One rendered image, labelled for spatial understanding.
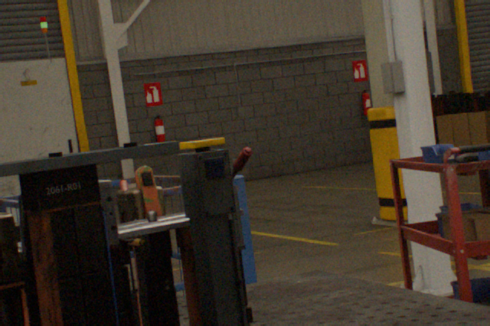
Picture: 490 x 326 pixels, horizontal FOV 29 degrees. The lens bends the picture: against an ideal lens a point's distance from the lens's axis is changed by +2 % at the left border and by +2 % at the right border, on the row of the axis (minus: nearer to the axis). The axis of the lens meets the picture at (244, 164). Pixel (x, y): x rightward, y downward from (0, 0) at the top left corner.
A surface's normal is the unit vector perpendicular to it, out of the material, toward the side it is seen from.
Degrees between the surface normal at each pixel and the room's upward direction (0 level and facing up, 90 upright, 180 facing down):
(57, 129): 90
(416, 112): 90
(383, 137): 90
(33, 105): 90
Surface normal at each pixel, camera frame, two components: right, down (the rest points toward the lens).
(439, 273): 0.40, 0.00
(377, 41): -0.90, 0.14
